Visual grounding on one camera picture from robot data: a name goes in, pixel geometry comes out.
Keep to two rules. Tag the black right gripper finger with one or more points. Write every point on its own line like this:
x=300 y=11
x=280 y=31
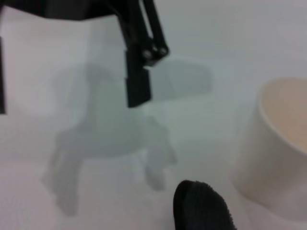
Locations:
x=138 y=86
x=1 y=76

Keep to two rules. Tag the dark blue rag with loop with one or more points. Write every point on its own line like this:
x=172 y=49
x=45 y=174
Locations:
x=201 y=208

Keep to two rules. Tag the white paper cup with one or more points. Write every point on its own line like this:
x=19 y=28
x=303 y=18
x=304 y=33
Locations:
x=263 y=155

